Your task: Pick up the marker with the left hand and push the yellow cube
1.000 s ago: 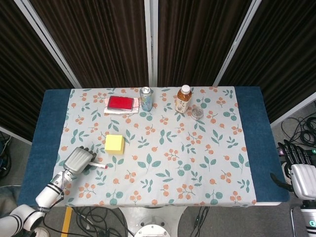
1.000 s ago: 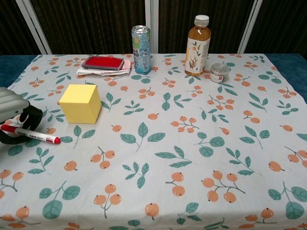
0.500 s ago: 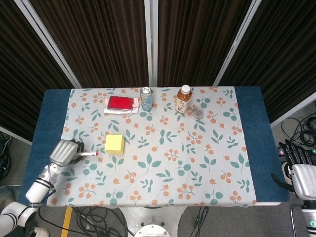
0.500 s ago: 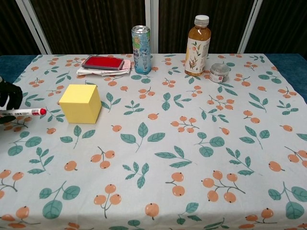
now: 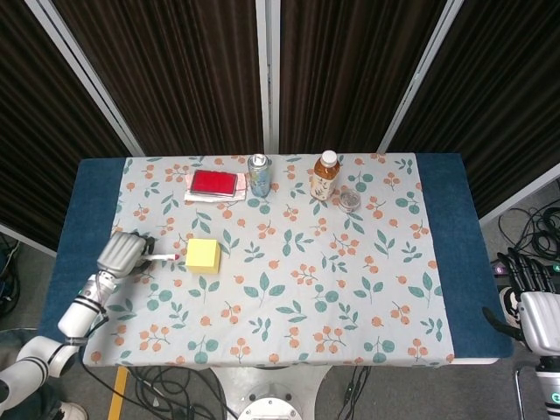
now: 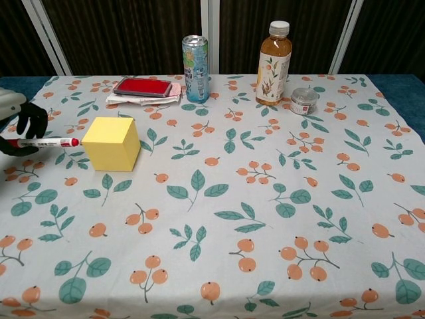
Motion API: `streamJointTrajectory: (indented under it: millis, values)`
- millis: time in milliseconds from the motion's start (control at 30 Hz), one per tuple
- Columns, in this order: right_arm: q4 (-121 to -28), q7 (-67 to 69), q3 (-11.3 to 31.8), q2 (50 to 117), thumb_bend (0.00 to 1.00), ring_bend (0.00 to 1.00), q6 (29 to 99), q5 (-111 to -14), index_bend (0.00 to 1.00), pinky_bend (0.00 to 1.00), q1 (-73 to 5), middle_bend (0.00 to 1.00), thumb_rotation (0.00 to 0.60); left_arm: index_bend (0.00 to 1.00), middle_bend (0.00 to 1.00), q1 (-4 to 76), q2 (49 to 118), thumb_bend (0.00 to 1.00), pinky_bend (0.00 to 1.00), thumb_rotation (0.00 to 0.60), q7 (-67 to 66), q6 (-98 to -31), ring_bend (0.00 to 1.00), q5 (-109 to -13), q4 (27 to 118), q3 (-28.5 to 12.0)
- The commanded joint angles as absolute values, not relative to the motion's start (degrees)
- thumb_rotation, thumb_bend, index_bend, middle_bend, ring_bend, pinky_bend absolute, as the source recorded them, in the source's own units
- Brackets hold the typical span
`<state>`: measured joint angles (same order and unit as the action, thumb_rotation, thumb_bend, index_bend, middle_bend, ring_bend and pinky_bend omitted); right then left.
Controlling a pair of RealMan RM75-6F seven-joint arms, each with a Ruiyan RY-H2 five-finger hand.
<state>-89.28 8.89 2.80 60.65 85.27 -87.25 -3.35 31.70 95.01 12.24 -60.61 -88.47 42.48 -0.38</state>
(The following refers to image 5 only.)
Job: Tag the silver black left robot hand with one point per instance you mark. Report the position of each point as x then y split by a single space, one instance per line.
119 254

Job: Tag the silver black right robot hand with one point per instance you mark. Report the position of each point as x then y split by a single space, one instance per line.
540 319

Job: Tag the red-tipped white pen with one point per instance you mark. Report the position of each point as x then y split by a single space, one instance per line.
164 256

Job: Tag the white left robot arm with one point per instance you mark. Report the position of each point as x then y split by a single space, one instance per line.
79 312

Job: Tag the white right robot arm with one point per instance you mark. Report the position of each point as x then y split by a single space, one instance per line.
550 389

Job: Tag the floral tablecloth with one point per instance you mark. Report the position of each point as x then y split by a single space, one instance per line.
289 280

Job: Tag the white black sneaker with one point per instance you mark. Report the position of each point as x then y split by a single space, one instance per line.
509 302

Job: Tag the blue table cover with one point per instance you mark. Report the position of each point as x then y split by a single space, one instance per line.
87 197

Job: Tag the yellow sticky note cube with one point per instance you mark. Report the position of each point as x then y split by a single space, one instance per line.
202 256

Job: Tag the red ink stamp pad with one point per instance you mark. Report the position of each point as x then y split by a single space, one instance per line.
214 182

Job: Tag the yellow floor tape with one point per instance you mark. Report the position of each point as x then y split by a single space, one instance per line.
117 394

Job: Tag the dark ribbed partition panel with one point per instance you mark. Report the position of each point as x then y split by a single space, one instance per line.
39 131
345 65
175 65
494 87

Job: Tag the light blue drink can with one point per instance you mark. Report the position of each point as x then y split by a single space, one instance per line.
259 177

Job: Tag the blue jeans leg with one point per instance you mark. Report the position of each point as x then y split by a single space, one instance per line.
30 404

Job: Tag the white robot torso base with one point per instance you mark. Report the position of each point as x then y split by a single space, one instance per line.
271 404

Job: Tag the tea bottle white cap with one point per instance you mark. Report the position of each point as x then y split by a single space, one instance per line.
324 179

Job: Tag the clear round pin box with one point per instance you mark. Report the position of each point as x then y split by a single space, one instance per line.
350 201

